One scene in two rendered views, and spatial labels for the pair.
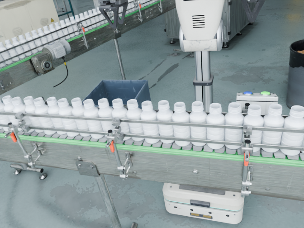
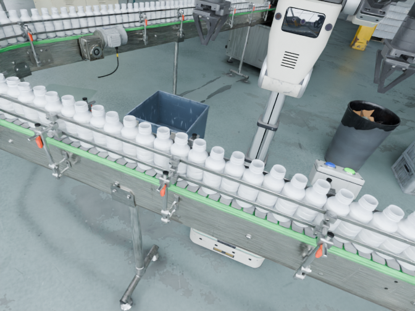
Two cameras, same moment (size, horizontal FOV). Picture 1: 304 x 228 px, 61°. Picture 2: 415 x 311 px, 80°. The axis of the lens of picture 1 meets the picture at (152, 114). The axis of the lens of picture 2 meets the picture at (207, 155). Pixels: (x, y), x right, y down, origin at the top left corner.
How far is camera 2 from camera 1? 27 cm
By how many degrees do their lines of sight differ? 10
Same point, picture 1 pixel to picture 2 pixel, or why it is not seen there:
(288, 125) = (377, 224)
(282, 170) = (347, 264)
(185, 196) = not seen: hidden behind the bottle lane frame
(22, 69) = (66, 49)
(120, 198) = (145, 213)
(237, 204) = not seen: hidden behind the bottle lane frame
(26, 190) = (44, 181)
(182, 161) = (239, 223)
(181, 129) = (250, 191)
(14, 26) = not seen: outside the picture
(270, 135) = (351, 227)
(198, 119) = (275, 187)
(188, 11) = (283, 44)
